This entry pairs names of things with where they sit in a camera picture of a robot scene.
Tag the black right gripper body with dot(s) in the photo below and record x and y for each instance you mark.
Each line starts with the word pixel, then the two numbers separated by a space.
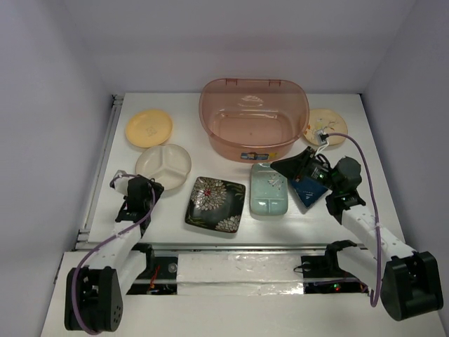
pixel 318 170

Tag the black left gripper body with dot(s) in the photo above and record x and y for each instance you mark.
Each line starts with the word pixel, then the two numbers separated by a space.
pixel 148 201

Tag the white divided round plate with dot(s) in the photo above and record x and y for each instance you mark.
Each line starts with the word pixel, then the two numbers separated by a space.
pixel 168 165

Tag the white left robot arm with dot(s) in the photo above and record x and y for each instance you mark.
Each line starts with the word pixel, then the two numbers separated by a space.
pixel 95 288

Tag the pink translucent plastic bin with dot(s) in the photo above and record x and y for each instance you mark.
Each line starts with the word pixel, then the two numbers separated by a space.
pixel 253 120

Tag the dark blue leaf plate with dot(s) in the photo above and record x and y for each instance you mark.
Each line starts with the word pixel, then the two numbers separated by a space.
pixel 308 191

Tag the light green rectangular plate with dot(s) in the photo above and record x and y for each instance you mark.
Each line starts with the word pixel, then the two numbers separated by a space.
pixel 268 191

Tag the cream bird pattern plate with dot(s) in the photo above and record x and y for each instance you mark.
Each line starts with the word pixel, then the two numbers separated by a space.
pixel 326 120

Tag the yellow round plastic plate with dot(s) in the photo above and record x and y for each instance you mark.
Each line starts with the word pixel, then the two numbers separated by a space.
pixel 149 128

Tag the black floral square plate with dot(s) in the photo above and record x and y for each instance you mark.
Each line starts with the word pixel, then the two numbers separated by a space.
pixel 216 205

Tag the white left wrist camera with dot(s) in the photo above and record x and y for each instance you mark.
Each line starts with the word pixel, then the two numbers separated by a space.
pixel 119 182

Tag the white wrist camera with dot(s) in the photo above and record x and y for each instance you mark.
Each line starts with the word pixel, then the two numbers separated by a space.
pixel 119 182
pixel 322 140

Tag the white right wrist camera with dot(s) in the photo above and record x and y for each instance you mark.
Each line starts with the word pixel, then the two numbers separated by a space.
pixel 322 140

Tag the aluminium rail frame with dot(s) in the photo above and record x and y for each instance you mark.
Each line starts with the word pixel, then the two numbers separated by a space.
pixel 298 227

